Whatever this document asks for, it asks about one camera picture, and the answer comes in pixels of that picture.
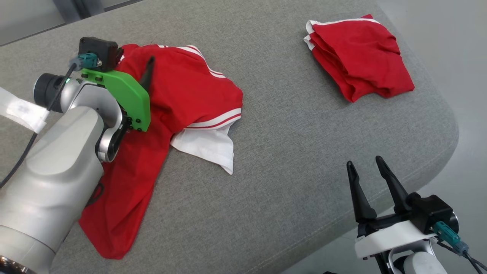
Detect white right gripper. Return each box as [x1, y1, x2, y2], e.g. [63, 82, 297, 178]
[346, 155, 438, 260]

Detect red shorts with white trim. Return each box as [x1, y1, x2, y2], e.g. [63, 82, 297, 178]
[303, 14, 415, 103]

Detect teal left cable connector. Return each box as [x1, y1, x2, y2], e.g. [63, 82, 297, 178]
[69, 53, 102, 72]

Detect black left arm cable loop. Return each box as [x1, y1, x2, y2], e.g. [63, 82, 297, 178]
[87, 182, 105, 208]

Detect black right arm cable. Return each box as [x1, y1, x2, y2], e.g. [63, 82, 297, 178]
[438, 240, 487, 274]

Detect grey partition post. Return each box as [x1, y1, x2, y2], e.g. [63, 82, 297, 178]
[53, 0, 107, 22]

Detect red and white jersey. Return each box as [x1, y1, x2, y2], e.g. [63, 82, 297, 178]
[79, 44, 244, 260]

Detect teal cable connector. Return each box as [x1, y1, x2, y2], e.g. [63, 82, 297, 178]
[69, 53, 102, 72]
[433, 221, 470, 256]

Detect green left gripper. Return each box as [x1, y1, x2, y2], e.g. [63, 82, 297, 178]
[81, 56, 156, 132]

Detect teal right cable connector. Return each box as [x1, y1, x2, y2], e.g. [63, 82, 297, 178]
[433, 221, 470, 256]

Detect white tape label left cable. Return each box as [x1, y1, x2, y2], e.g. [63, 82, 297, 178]
[0, 87, 49, 134]

